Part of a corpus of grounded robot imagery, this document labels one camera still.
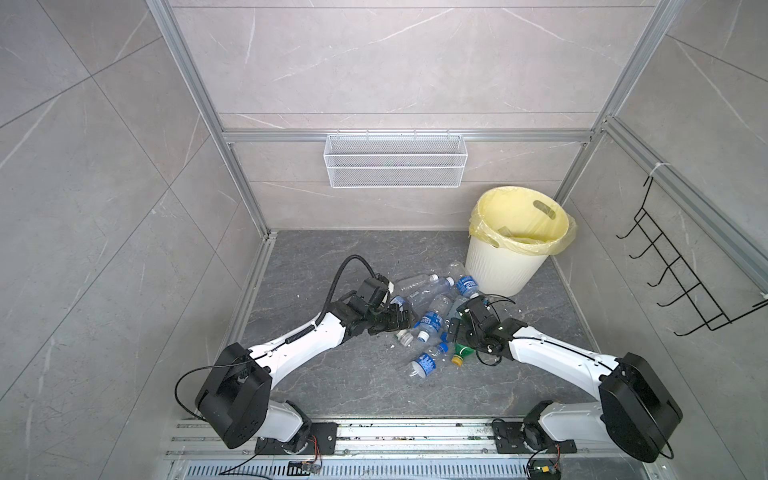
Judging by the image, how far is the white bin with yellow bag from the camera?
0.83 meters

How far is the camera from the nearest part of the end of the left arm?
1.98ft

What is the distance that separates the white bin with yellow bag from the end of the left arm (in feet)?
1.07
